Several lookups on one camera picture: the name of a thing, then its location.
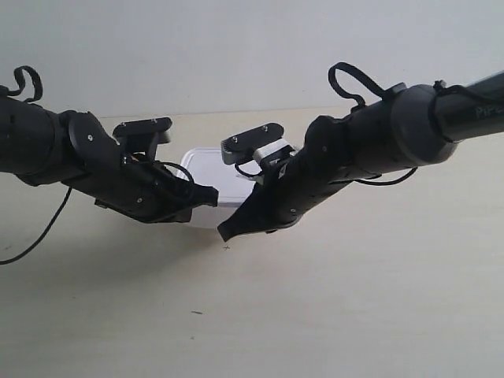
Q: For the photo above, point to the white lidded plastic container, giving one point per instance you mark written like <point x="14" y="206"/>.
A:
<point x="207" y="169"/>

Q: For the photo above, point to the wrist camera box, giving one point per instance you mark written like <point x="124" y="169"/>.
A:
<point x="143" y="136"/>
<point x="265" y="145"/>

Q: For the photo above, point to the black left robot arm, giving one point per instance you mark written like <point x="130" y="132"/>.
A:
<point x="34" y="143"/>

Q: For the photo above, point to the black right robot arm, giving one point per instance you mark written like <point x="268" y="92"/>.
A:
<point x="409" y="127"/>

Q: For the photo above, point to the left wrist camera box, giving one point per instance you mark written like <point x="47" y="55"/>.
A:
<point x="143" y="136"/>

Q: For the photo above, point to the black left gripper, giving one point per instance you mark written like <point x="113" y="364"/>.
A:
<point x="145" y="191"/>

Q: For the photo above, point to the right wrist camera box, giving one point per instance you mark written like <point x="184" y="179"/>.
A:
<point x="265" y="145"/>

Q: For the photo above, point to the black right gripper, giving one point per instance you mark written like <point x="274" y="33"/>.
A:
<point x="296" y="186"/>

